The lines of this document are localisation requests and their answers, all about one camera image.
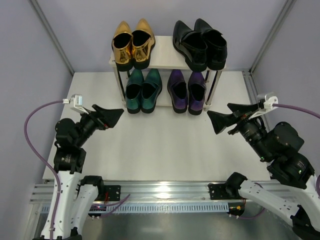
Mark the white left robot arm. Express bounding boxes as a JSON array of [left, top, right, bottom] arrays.
[[39, 104, 124, 240]]

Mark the gold loafer shoe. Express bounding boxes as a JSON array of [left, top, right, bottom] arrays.
[[111, 21, 133, 72], [131, 18, 156, 70]]

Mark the purple loafer shoe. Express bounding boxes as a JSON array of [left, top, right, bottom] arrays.
[[167, 69, 188, 114], [188, 71, 207, 116]]

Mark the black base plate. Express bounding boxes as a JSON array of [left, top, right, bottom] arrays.
[[98, 185, 121, 202], [208, 183, 231, 200]]

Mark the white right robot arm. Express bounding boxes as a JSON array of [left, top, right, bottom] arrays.
[[207, 102, 320, 240]]

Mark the black loafer shoe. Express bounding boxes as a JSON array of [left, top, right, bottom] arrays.
[[194, 18, 228, 71], [172, 20, 208, 72]]

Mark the white two-tier shoe shelf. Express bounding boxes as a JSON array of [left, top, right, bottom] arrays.
[[109, 35, 226, 111]]

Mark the green loafer shoe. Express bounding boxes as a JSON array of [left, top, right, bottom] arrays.
[[125, 69, 144, 114], [141, 68, 163, 114]]

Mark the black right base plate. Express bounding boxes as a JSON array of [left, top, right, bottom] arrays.
[[208, 183, 231, 200]]

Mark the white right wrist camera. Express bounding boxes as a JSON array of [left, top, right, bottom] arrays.
[[248, 92, 279, 120]]

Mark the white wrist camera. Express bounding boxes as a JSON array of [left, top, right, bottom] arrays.
[[248, 92, 279, 120], [62, 94, 89, 114]]

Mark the slotted grey cable duct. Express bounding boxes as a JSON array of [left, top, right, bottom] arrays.
[[41, 201, 230, 214]]

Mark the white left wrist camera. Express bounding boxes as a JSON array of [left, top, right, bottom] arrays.
[[62, 94, 89, 114]]

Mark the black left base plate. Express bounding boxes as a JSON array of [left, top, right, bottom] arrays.
[[98, 185, 121, 202]]

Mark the aluminium mounting rail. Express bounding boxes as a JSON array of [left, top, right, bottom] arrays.
[[29, 180, 301, 205]]

